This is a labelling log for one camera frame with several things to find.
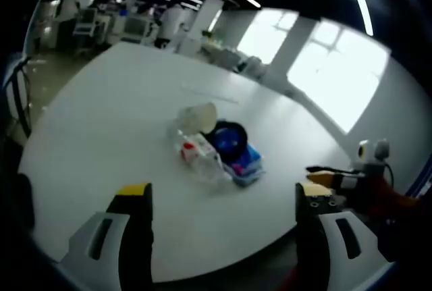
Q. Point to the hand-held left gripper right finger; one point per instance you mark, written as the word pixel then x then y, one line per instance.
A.
pixel 310 237

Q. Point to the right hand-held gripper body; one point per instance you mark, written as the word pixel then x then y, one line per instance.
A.
pixel 371 152

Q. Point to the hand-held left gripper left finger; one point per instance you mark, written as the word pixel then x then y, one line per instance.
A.
pixel 138 223

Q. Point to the blue tissue pack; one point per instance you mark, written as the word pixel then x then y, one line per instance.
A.
pixel 249 173

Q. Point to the clear water bottle red label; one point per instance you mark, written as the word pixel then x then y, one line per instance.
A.
pixel 192 151

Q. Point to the white paper cup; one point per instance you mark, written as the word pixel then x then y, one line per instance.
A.
pixel 197 117

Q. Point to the large bright window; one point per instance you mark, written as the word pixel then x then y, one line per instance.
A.
pixel 337 75

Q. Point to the white table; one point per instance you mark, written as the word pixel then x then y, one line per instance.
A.
pixel 118 135

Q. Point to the dark rounded object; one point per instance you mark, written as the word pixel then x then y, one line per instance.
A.
pixel 22 200

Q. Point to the small bright window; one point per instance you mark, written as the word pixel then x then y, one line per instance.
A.
pixel 266 34

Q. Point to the ceiling light strip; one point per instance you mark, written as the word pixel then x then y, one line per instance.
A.
pixel 361 4

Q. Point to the black framed white chair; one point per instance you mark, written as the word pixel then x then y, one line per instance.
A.
pixel 15 95

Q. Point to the green potted plant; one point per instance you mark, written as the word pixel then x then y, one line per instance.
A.
pixel 208 34

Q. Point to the white office chair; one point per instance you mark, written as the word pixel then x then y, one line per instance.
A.
pixel 86 22

